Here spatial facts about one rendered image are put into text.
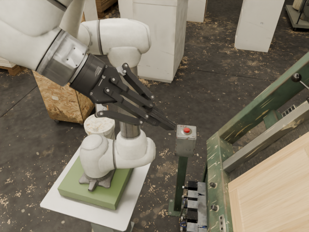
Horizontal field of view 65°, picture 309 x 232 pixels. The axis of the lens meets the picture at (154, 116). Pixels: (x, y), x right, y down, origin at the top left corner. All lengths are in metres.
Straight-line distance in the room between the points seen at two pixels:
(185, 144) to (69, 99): 1.57
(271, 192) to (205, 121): 1.97
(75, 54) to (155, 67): 3.09
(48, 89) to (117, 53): 1.87
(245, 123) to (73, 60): 1.18
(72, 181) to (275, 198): 1.01
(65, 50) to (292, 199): 0.91
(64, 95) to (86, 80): 2.26
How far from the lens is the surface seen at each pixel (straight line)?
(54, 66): 0.45
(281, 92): 1.38
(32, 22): 0.44
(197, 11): 5.89
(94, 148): 1.23
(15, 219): 2.48
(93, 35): 0.95
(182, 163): 1.68
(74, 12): 0.67
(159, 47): 3.36
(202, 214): 1.40
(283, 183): 1.11
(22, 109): 3.54
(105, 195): 1.38
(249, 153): 1.29
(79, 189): 1.43
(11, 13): 0.44
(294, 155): 1.13
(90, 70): 0.45
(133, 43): 0.95
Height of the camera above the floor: 1.97
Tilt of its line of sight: 41 degrees down
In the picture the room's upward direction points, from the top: straight up
